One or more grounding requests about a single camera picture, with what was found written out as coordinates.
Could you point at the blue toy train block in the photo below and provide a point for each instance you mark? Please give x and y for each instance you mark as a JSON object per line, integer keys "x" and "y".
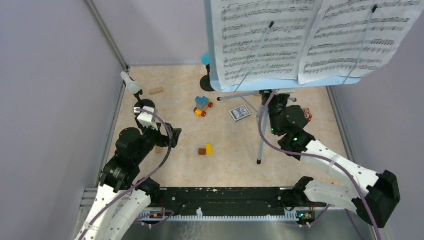
{"x": 202, "y": 104}

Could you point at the white microphone on stand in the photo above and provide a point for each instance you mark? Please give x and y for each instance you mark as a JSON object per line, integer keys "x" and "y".
{"x": 135, "y": 89}

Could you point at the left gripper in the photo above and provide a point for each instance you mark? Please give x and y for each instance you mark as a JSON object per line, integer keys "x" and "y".
{"x": 164, "y": 140}

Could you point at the blue playing card deck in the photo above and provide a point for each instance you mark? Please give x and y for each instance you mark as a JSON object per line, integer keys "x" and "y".
{"x": 239, "y": 113}

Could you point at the aluminium frame rail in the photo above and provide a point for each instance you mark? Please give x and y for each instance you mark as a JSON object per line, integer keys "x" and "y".
{"x": 111, "y": 120}

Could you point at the wooden block near left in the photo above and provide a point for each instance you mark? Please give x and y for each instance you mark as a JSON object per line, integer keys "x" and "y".
{"x": 158, "y": 150}

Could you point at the brown wooden cylinder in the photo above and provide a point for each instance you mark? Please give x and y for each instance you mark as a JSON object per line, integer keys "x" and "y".
{"x": 202, "y": 151}

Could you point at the yellow wooden block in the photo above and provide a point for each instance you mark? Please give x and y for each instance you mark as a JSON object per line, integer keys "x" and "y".
{"x": 209, "y": 149}

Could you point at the yellow owl toy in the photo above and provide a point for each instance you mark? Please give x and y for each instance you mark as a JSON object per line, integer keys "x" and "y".
{"x": 307, "y": 114}

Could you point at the light wooden block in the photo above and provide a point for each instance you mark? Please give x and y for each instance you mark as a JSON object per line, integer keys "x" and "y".
{"x": 155, "y": 91}

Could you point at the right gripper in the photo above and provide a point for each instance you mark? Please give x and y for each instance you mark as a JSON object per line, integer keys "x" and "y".
{"x": 266, "y": 94}

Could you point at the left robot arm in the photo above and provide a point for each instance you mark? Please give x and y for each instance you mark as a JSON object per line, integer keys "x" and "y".
{"x": 119, "y": 201}

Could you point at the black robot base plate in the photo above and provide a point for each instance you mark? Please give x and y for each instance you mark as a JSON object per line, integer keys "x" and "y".
{"x": 229, "y": 201}

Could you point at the sheet music page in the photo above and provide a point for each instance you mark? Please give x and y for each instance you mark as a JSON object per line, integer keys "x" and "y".
{"x": 353, "y": 38}
{"x": 261, "y": 39}

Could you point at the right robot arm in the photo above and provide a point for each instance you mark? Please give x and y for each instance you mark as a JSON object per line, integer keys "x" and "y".
{"x": 372, "y": 195}

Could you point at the light blue music stand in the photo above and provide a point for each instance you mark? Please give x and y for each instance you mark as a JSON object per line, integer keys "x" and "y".
{"x": 265, "y": 82}

